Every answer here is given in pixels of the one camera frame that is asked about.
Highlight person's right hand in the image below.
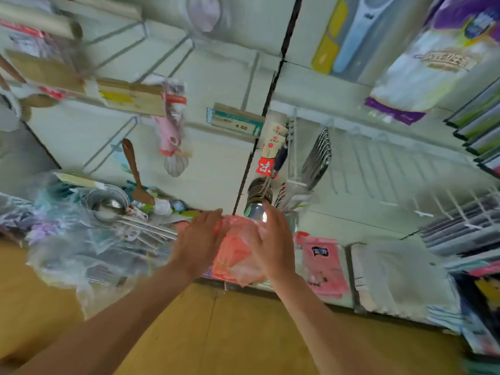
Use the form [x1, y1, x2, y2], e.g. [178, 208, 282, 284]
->
[242, 201, 298, 282]

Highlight person's left hand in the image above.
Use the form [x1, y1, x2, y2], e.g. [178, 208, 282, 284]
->
[168, 208, 229, 278]

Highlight person's left forearm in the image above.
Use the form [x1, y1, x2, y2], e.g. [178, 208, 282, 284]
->
[16, 265, 192, 375]

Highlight person's right forearm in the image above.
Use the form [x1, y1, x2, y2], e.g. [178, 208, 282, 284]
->
[273, 273, 407, 375]

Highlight red plastic wrapped packets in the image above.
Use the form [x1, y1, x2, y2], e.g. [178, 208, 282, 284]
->
[211, 215, 270, 288]

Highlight pink printed packets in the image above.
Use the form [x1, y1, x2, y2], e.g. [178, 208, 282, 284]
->
[301, 236, 350, 300]

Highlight dark wooden spatula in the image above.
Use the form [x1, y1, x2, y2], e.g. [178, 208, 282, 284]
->
[121, 138, 156, 206]

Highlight large steel strainer ladle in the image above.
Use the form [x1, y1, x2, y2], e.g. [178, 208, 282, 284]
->
[84, 185, 179, 239]

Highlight red white packet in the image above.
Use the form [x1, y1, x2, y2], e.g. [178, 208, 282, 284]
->
[256, 113, 292, 180]

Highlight pile of plastic wrapped utensils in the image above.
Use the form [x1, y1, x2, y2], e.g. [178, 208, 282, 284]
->
[0, 171, 184, 317]

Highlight white price label holder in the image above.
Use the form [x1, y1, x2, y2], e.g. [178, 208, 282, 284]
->
[207, 103, 265, 139]

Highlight row of scissors packets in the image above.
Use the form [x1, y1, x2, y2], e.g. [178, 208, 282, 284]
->
[418, 191, 500, 258]

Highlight yellow purple packet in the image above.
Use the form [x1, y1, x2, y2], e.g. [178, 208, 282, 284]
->
[461, 269, 500, 325]

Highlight blue yellow peeler packet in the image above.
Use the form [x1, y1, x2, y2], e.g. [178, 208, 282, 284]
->
[312, 0, 399, 83]

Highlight pale round hanging utensil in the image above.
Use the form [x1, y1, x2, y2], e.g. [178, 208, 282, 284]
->
[186, 0, 222, 34]

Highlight row of hanging flat packets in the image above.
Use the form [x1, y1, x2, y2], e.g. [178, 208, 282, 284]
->
[445, 78, 500, 178]

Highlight white purple bag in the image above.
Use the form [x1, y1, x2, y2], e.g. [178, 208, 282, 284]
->
[366, 0, 500, 126]

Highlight pink handled whisk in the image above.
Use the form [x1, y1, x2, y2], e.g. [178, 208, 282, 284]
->
[152, 82, 191, 178]

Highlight black wall divider strip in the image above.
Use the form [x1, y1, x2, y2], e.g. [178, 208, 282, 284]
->
[233, 0, 304, 216]

